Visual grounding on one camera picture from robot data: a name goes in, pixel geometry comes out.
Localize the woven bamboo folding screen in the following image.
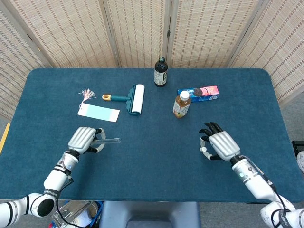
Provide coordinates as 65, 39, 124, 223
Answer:
0, 0, 304, 121

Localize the blue storage bin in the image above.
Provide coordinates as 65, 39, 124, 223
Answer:
91, 201, 105, 228

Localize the clear plastic container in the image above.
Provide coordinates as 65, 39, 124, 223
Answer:
52, 201, 97, 228

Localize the yellow tea bottle white cap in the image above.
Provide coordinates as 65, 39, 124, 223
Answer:
172, 91, 192, 119

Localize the transparent glass test tube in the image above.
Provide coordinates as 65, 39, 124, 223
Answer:
94, 137, 122, 145

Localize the white shoe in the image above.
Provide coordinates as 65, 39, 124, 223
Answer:
296, 152, 304, 171

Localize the blue pink cookie box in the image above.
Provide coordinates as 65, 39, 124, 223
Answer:
177, 85, 220, 103

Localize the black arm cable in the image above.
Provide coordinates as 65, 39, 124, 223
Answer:
55, 175, 75, 226
261, 172, 292, 228

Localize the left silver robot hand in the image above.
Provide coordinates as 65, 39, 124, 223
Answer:
67, 126, 107, 155

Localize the blue table cloth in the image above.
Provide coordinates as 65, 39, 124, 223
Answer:
0, 68, 299, 204

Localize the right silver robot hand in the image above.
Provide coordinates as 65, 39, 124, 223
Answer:
199, 122, 241, 164

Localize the dark tea bottle black cap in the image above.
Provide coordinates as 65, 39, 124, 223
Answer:
154, 57, 169, 88

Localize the black box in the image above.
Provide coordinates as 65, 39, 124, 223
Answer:
291, 140, 304, 156

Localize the white paper bookmark with tassel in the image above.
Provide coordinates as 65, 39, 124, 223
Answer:
77, 88, 120, 123

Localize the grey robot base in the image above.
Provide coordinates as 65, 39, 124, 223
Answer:
99, 201, 201, 228

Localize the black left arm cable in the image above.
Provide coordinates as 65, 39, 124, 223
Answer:
55, 175, 75, 226

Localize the green lint roller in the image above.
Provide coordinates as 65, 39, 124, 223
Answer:
102, 84, 145, 116

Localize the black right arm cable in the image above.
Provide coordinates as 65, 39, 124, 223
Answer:
261, 172, 292, 228

